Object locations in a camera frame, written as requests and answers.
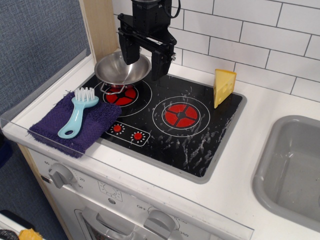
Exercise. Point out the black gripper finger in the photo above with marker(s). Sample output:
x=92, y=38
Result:
x=160, y=63
x=129, y=47

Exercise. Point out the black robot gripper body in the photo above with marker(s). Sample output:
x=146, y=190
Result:
x=149, y=24

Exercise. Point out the yellow cheese wedge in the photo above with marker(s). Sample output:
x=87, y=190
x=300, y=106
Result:
x=224, y=84

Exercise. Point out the small steel bowl pan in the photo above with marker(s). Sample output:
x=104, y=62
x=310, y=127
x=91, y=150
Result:
x=113, y=72

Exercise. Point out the black toy stovetop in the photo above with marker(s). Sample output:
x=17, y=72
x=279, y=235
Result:
x=171, y=123

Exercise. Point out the light blue scrub brush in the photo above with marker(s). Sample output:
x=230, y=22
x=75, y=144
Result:
x=84, y=97

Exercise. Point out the purple towel cloth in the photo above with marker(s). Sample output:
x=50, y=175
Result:
x=96, y=121

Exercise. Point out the grey left oven knob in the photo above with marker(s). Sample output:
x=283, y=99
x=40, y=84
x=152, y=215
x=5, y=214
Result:
x=60, y=175

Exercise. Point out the grey oven knob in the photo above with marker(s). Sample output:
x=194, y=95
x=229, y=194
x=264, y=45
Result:
x=60, y=175
x=160, y=224

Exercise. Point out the white toy oven front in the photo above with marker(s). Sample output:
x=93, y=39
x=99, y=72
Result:
x=94, y=210

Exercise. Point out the grey right oven knob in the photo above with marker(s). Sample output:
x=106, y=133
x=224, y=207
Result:
x=160, y=224

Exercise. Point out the grey sink basin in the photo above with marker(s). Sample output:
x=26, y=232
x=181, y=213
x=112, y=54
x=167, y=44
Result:
x=287, y=179

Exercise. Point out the wooden side post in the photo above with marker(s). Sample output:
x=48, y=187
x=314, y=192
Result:
x=99, y=21

